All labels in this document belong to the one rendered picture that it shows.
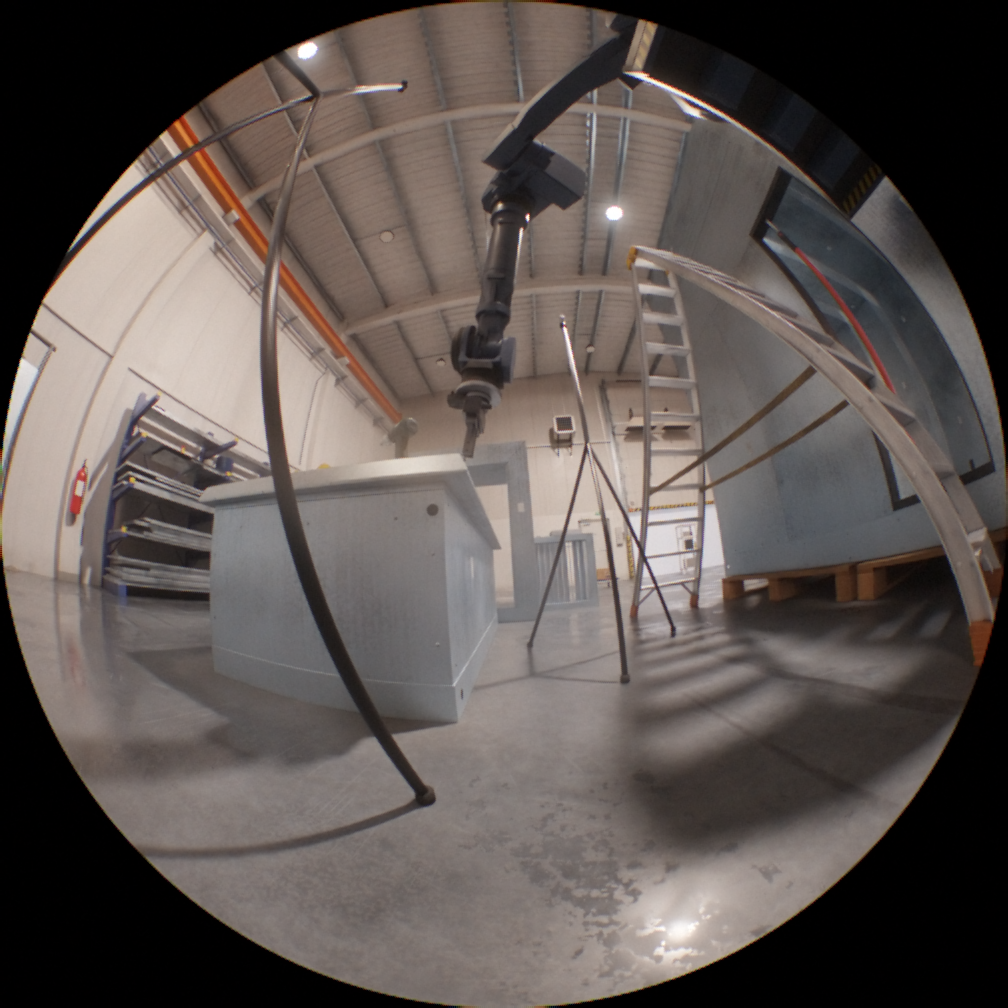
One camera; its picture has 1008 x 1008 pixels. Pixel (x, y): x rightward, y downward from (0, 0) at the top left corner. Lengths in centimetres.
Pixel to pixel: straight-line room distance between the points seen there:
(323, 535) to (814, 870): 108
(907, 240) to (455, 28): 730
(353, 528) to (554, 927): 84
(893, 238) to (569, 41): 702
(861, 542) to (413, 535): 189
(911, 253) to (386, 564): 220
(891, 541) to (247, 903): 198
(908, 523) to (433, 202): 856
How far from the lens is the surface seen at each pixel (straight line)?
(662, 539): 1154
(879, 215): 190
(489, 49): 784
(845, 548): 190
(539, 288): 901
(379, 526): 79
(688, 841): 46
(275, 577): 98
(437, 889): 42
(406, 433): 105
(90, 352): 548
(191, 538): 447
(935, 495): 90
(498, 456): 281
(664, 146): 882
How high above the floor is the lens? 34
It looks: 14 degrees up
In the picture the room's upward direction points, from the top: 4 degrees counter-clockwise
